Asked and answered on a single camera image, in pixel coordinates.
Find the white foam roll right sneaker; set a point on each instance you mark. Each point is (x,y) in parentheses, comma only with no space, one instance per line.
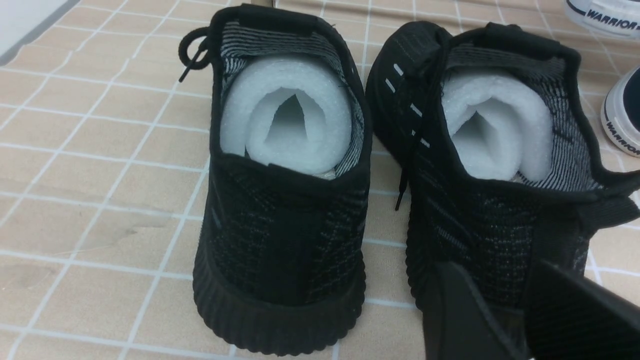
(500,127)

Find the left black knit sneaker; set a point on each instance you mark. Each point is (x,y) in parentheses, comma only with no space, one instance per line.
(279,267)

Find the white foam roll sneaker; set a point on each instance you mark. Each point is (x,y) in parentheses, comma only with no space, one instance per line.
(500,127)
(290,111)

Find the white foam roll left sneaker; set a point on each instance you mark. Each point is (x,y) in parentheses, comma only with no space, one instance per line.
(290,111)

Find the navy slip-on shoe front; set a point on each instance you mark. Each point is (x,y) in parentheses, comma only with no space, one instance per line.
(613,18)

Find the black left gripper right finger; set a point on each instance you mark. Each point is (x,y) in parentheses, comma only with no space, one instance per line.
(570,317)

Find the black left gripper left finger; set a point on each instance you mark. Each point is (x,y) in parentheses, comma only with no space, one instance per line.
(457,322)

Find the black knit sneaker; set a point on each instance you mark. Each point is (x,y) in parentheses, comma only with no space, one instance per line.
(492,228)
(279,267)

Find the black canvas lace-up shoe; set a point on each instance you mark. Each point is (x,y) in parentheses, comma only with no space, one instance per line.
(620,113)

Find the right black knit sneaker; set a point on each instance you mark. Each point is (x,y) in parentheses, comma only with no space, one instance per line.
(492,228)

